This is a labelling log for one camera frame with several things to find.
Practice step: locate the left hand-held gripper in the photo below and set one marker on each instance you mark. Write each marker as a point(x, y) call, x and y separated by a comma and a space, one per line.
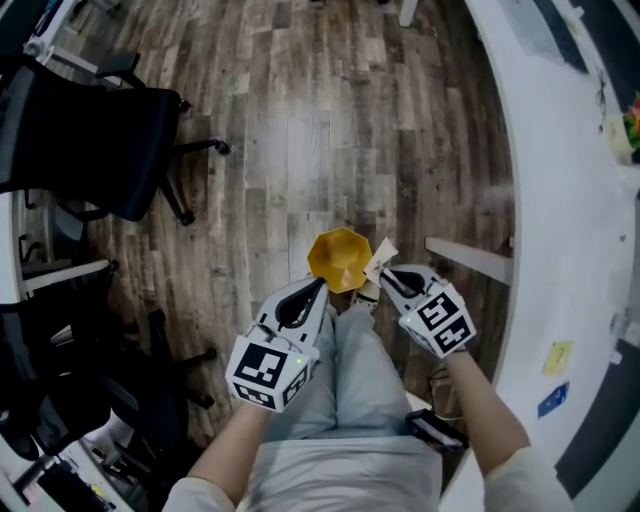
point(270, 372)

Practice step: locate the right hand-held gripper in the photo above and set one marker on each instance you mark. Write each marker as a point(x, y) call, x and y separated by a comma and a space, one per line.
point(440, 322)

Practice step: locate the pale pink sachet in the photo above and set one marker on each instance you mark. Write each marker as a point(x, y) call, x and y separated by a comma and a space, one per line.
point(380, 257)

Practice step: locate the yellow funnel cup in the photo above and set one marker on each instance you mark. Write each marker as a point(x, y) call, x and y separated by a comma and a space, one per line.
point(337, 255)

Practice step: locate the yellow sachet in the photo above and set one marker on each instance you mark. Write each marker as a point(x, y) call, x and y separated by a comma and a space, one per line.
point(557, 357)

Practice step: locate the blue coffee packet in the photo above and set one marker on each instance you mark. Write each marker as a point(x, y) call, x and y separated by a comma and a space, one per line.
point(554, 400)

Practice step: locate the person's right forearm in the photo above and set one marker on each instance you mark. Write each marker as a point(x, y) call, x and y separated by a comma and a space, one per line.
point(485, 415)

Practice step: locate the person's left forearm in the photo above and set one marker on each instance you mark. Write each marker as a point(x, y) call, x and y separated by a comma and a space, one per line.
point(230, 450)

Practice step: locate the person's white shoe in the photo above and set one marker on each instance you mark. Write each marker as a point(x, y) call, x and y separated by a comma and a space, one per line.
point(364, 297)

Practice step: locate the white desk leg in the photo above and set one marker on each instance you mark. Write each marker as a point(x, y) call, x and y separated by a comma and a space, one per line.
point(407, 12)
point(470, 260)

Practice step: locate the person's light trousers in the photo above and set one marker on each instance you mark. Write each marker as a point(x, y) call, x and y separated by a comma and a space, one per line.
point(360, 380)

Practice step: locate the black waist-worn device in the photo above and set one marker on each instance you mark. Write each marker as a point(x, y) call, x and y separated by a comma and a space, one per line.
point(435, 430)

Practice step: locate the person's white shirt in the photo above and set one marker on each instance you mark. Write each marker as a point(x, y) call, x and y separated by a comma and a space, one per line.
point(350, 475)

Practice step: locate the black mesh office chair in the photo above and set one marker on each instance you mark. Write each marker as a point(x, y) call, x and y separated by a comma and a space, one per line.
point(75, 390)
point(100, 145)

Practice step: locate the potted artificial flowers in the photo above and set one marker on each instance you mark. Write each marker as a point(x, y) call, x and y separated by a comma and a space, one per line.
point(625, 135)

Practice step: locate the black keyboard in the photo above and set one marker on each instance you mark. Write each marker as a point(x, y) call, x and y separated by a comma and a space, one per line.
point(567, 35)

